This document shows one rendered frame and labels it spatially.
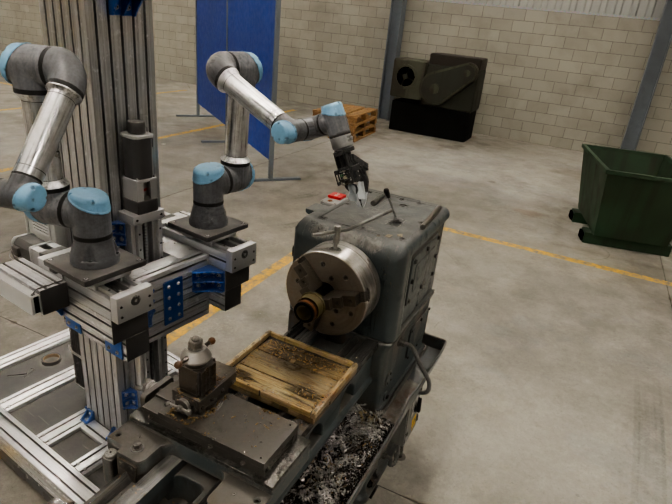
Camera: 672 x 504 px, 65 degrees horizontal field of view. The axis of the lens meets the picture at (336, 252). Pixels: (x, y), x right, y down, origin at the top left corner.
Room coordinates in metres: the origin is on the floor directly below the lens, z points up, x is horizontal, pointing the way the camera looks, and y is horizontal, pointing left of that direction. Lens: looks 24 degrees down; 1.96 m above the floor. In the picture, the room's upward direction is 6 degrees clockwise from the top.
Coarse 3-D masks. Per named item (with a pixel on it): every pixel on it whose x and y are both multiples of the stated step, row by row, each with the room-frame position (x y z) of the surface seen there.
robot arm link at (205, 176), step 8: (200, 168) 1.95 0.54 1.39; (208, 168) 1.95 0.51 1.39; (216, 168) 1.95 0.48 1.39; (224, 168) 2.00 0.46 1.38; (192, 176) 1.96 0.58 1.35; (200, 176) 1.91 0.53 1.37; (208, 176) 1.91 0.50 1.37; (216, 176) 1.92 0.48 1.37; (224, 176) 1.97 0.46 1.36; (200, 184) 1.91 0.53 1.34; (208, 184) 1.91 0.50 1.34; (216, 184) 1.92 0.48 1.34; (224, 184) 1.96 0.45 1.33; (232, 184) 1.99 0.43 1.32; (200, 192) 1.91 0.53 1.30; (208, 192) 1.91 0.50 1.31; (216, 192) 1.92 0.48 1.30; (224, 192) 1.97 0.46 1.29; (200, 200) 1.91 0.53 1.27; (208, 200) 1.91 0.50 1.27; (216, 200) 1.92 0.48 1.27
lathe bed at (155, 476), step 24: (288, 336) 1.68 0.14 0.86; (312, 336) 1.68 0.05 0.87; (360, 360) 1.56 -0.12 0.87; (360, 384) 1.61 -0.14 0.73; (264, 408) 1.39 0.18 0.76; (336, 408) 1.43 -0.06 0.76; (312, 432) 1.35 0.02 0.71; (168, 456) 1.04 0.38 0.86; (312, 456) 1.26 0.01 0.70; (120, 480) 0.96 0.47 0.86; (144, 480) 0.96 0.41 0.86; (168, 480) 0.99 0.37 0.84; (192, 480) 1.00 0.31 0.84; (216, 480) 1.01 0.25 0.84
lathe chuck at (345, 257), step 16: (320, 256) 1.63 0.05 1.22; (336, 256) 1.61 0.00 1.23; (352, 256) 1.64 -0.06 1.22; (288, 272) 1.68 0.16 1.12; (320, 272) 1.63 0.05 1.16; (336, 272) 1.60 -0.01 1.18; (352, 272) 1.58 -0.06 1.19; (368, 272) 1.63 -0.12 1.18; (288, 288) 1.68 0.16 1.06; (320, 288) 1.68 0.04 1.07; (336, 288) 1.60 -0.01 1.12; (352, 288) 1.58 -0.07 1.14; (368, 288) 1.58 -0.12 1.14; (368, 304) 1.57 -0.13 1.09; (320, 320) 1.62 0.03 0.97; (336, 320) 1.60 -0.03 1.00; (352, 320) 1.57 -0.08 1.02
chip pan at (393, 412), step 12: (432, 348) 2.18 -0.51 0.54; (432, 360) 2.08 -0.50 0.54; (408, 372) 1.97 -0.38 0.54; (420, 372) 1.98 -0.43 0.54; (408, 384) 1.88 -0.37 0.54; (396, 396) 1.80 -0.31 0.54; (408, 396) 1.80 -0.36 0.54; (384, 408) 1.71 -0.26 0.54; (396, 408) 1.72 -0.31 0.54; (396, 420) 1.65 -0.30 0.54
